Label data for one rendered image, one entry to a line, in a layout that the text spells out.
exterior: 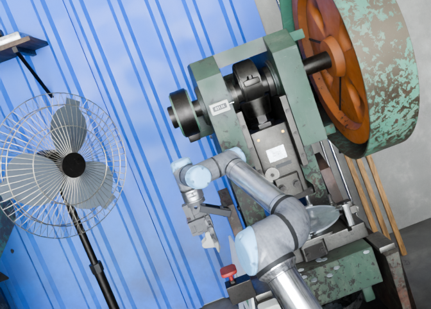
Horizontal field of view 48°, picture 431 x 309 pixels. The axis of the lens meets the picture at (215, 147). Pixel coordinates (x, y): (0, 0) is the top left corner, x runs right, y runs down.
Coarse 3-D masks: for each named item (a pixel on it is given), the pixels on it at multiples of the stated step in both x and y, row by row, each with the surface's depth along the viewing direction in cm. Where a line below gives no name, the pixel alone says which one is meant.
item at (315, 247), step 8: (312, 232) 174; (320, 232) 171; (328, 232) 169; (312, 240) 168; (320, 240) 181; (304, 248) 181; (312, 248) 182; (320, 248) 182; (304, 256) 182; (312, 256) 182; (320, 256) 182
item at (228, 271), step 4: (232, 264) 177; (224, 268) 176; (228, 268) 175; (232, 268) 174; (220, 272) 174; (224, 272) 172; (228, 272) 171; (232, 272) 171; (236, 272) 172; (224, 276) 171; (228, 276) 171; (232, 276) 175
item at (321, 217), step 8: (312, 208) 196; (320, 208) 193; (328, 208) 190; (312, 216) 187; (320, 216) 185; (328, 216) 182; (336, 216) 180; (312, 224) 180; (320, 224) 178; (328, 224) 175
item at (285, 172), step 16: (256, 128) 189; (272, 128) 184; (256, 144) 184; (272, 144) 184; (288, 144) 185; (272, 160) 185; (288, 160) 186; (272, 176) 184; (288, 176) 184; (304, 176) 188; (288, 192) 184
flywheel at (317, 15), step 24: (312, 0) 193; (312, 24) 204; (336, 24) 178; (312, 48) 217; (336, 48) 182; (336, 72) 186; (360, 72) 162; (336, 96) 209; (360, 96) 180; (336, 120) 209; (360, 120) 190
